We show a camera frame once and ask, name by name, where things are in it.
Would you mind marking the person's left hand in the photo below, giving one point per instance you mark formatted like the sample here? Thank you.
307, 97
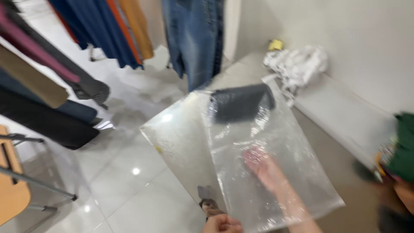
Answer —
221, 225

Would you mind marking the person's right hand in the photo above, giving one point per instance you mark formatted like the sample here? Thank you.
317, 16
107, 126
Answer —
263, 170

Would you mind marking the person's left fingers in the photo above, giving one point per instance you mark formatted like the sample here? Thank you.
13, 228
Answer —
226, 223

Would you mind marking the person's right fingers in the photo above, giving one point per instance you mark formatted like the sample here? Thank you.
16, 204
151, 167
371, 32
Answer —
254, 158

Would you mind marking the clear plastic bag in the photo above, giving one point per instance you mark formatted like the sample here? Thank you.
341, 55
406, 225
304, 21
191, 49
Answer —
278, 145

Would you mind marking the brown sandal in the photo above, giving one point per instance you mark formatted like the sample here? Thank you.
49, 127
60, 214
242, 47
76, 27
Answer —
210, 205

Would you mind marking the dark grey folded garment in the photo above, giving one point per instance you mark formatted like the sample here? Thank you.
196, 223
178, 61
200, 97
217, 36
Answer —
242, 103

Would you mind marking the white low bench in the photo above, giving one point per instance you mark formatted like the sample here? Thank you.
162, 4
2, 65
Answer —
342, 113

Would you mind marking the heap of crumpled white plastic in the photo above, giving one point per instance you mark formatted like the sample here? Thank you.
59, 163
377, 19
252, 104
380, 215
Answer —
296, 66

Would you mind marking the yellow crumpled item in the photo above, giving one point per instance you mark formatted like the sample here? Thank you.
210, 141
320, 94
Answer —
275, 45

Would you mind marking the hanging blue jeans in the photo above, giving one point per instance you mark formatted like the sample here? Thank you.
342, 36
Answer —
194, 38

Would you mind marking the green garment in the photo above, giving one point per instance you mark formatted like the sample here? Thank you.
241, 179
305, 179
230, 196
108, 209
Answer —
401, 149

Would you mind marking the rack of blue orange garments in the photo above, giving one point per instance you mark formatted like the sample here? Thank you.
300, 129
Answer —
106, 29

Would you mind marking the rack of dark hanging garments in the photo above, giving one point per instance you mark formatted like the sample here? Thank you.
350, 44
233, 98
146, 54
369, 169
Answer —
42, 84

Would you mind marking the wooden chair with metal frame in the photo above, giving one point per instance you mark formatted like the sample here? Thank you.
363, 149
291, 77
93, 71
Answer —
14, 181

